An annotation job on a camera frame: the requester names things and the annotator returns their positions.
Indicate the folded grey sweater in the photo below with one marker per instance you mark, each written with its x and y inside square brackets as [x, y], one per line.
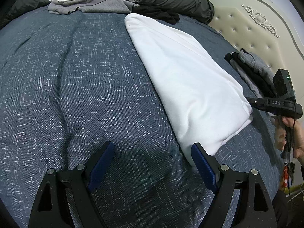
[261, 64]

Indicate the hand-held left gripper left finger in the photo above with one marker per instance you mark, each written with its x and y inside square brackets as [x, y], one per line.
[102, 166]

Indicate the white long-sleeve shirt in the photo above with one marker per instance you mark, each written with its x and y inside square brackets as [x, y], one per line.
[185, 76]

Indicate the folded black garment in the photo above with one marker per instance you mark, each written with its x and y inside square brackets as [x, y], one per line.
[256, 78]

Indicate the cream tufted headboard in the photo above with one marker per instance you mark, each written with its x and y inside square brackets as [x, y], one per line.
[261, 28]

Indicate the crumpled black garment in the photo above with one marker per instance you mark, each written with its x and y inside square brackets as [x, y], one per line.
[156, 13]

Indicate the person's right hand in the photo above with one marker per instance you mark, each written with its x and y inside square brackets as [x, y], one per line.
[279, 135]

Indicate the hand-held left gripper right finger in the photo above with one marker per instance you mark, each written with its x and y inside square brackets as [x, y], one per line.
[203, 166]

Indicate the blue patterned bed sheet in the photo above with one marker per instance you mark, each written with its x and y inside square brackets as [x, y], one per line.
[83, 87]

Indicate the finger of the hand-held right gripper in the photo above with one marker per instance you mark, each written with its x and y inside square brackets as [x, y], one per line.
[258, 103]

